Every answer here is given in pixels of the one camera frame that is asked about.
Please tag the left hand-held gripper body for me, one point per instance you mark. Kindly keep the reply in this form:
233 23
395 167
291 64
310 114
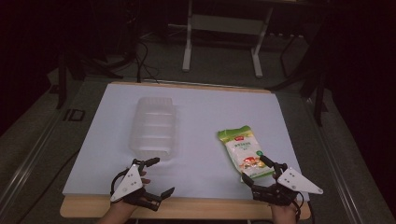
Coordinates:
128 183

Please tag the white table mat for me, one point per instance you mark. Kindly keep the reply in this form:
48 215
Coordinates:
202 124

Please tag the black metal stand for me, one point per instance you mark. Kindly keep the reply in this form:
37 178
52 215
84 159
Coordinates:
62 77
314 77

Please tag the person's right hand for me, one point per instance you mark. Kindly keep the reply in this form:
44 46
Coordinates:
283 211

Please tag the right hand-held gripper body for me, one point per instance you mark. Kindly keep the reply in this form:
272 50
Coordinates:
297 182

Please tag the grey metal floor rail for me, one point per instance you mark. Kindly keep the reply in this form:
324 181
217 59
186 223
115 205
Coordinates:
28 158
334 161

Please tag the black floor bracket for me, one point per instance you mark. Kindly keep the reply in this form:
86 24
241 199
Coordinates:
74 114

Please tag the green and white snack packet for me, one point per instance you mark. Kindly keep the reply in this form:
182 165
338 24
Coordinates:
246 152

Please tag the clear plastic container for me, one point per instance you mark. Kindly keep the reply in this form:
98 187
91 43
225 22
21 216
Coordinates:
154 127

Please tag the person's left hand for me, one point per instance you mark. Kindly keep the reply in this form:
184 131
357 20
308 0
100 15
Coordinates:
120 209

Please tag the white metal stand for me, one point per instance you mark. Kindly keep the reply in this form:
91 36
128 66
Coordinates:
224 25

